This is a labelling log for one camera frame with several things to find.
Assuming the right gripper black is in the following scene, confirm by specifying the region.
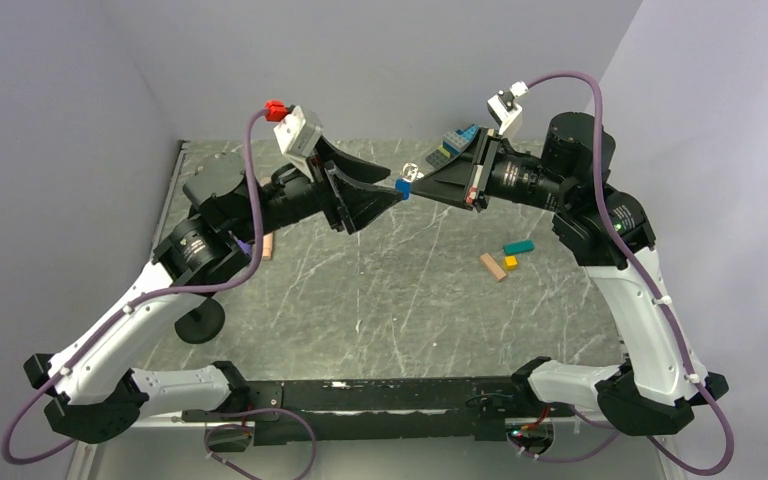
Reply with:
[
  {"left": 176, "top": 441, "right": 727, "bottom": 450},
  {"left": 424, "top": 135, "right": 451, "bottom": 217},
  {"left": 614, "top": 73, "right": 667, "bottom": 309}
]
[{"left": 410, "top": 126, "right": 575, "bottom": 212}]

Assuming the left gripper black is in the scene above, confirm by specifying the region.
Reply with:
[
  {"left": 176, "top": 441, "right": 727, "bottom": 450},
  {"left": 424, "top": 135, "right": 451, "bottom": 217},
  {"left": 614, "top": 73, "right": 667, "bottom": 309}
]
[{"left": 231, "top": 134, "right": 405, "bottom": 244}]

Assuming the blue key tag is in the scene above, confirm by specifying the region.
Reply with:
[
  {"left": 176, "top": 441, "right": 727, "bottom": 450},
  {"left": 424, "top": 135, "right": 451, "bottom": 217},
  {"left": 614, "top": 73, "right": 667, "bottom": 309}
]
[{"left": 394, "top": 178, "right": 411, "bottom": 200}]

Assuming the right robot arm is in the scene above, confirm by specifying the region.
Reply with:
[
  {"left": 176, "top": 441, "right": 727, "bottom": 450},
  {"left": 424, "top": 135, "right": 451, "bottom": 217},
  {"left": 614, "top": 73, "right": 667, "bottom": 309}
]
[{"left": 411, "top": 112, "right": 728, "bottom": 436}]

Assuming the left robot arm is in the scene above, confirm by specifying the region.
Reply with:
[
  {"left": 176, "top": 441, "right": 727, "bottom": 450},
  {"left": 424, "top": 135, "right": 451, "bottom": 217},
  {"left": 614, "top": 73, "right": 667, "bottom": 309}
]
[{"left": 24, "top": 139, "right": 402, "bottom": 444}]

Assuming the lego brick build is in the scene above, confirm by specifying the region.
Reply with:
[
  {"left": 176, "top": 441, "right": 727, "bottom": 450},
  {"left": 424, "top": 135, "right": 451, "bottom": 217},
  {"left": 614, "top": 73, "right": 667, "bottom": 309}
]
[{"left": 425, "top": 125, "right": 479, "bottom": 169}]

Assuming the wooden rectangular block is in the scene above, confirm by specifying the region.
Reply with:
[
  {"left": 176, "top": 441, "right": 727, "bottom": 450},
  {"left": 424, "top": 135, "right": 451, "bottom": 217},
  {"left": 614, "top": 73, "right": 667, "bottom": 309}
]
[{"left": 479, "top": 253, "right": 507, "bottom": 281}]

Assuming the teal block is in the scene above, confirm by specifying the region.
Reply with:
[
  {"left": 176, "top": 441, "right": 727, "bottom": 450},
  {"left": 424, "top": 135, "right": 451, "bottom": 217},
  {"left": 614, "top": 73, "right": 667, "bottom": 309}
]
[{"left": 503, "top": 240, "right": 535, "bottom": 256}]

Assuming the yellow cube block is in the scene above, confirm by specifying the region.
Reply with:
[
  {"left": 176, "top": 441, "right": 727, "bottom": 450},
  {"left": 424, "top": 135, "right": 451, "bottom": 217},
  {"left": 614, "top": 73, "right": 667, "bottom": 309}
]
[{"left": 504, "top": 256, "right": 518, "bottom": 271}]

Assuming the pink microphone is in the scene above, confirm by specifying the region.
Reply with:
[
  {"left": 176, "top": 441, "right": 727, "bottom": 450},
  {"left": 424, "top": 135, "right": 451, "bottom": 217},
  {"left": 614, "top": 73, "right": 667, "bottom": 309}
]
[{"left": 262, "top": 232, "right": 275, "bottom": 260}]

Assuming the black microphone stand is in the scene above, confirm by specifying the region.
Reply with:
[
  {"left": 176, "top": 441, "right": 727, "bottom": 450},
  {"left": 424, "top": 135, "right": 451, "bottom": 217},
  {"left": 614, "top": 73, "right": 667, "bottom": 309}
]
[{"left": 174, "top": 298, "right": 225, "bottom": 345}]

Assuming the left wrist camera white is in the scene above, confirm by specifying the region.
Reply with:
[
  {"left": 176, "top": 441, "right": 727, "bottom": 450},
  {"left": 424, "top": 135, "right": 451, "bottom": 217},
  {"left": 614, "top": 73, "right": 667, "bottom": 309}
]
[{"left": 273, "top": 106, "right": 323, "bottom": 181}]

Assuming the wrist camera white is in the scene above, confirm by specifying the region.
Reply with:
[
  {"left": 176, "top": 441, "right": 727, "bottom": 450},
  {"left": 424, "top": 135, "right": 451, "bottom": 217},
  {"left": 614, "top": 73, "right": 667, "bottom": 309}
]
[
  {"left": 273, "top": 106, "right": 323, "bottom": 181},
  {"left": 486, "top": 81, "right": 529, "bottom": 138}
]

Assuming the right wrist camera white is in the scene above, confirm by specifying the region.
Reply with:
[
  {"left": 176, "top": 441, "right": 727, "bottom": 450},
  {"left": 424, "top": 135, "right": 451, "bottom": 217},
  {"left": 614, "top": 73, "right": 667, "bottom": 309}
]
[{"left": 486, "top": 81, "right": 529, "bottom": 138}]

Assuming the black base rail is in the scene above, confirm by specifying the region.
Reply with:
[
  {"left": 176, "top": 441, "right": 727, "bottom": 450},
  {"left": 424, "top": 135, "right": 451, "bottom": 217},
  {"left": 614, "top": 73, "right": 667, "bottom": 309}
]
[{"left": 181, "top": 377, "right": 558, "bottom": 446}]

